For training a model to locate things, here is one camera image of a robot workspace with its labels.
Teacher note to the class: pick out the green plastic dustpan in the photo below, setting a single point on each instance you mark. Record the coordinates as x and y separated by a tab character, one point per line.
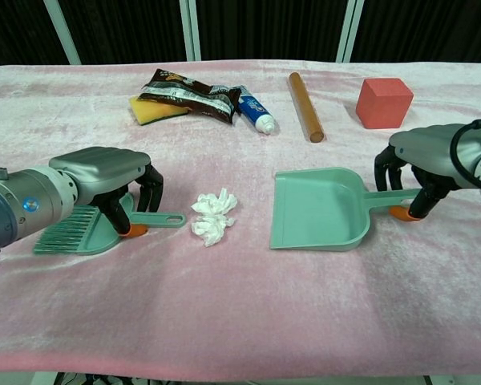
316	208

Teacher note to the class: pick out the pink velvet tablecloth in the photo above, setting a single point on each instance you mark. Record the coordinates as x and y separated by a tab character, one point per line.
240	305

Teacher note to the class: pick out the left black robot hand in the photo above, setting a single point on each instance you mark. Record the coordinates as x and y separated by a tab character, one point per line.
100	166

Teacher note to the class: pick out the white metal frame post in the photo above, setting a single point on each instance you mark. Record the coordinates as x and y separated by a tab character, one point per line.
64	32
190	28
349	28

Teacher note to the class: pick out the red foam cube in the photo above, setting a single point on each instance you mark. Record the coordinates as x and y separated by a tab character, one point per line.
381	104

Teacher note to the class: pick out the yellow green sponge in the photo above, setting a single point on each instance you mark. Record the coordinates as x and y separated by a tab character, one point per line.
152	110

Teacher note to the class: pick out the white paper ball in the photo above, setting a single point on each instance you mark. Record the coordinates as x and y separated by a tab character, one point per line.
210	228
214	202

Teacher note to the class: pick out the brown snack wrapper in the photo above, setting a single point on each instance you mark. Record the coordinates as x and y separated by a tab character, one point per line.
188	94

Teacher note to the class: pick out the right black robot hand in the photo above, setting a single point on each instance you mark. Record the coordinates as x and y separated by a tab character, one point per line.
425	146

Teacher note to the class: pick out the green hand brush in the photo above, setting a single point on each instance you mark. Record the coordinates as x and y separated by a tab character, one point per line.
76	232

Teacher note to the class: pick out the blue white toothpaste tube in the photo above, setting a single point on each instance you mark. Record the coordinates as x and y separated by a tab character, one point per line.
254	110

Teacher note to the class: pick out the wooden rolling pin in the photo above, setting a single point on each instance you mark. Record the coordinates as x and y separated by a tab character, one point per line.
304	106

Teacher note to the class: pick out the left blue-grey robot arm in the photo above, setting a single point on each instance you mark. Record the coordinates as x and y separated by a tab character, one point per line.
20	204

